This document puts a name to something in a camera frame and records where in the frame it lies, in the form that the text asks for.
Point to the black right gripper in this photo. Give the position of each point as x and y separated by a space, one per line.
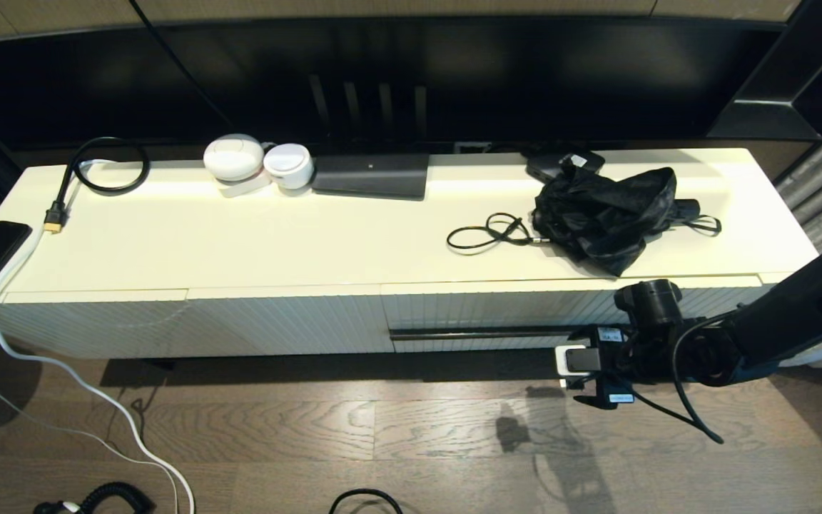
611 385

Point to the black umbrella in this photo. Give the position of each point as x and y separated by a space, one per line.
596 221

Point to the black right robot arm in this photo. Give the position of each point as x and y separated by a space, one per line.
810 300

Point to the cream TV cabinet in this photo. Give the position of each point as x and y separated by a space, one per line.
275 243

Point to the small black set-top box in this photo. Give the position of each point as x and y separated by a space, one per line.
550 165

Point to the dark grey flat box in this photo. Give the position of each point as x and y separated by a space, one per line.
370 177

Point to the black television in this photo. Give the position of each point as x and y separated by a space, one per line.
454 71

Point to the small white round device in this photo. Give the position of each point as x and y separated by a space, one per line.
288 165

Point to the large white round device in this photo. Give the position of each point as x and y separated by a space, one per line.
234 157

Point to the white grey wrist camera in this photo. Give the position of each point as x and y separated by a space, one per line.
581 360

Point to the black wall shelf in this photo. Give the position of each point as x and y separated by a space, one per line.
810 43

